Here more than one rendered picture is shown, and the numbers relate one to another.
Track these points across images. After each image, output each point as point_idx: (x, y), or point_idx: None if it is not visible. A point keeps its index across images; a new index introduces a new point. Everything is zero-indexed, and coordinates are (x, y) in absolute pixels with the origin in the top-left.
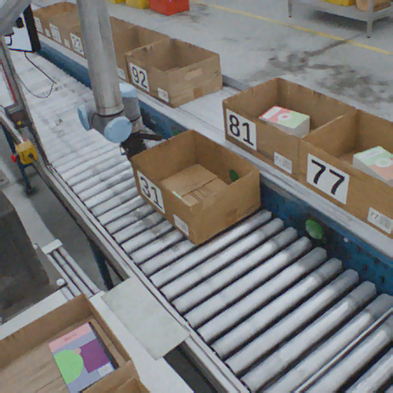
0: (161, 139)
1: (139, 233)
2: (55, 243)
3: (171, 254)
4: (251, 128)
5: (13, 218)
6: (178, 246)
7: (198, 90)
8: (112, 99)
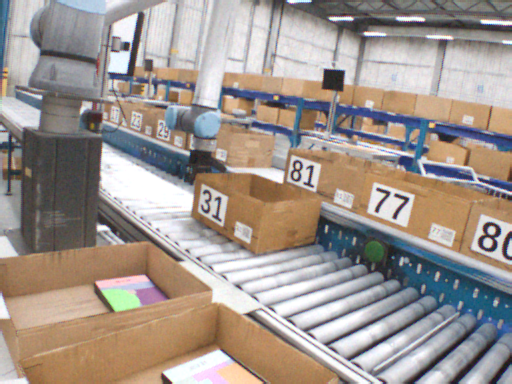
0: (225, 171)
1: None
2: (102, 227)
3: (230, 255)
4: (315, 170)
5: (97, 147)
6: (237, 250)
7: (252, 161)
8: (214, 93)
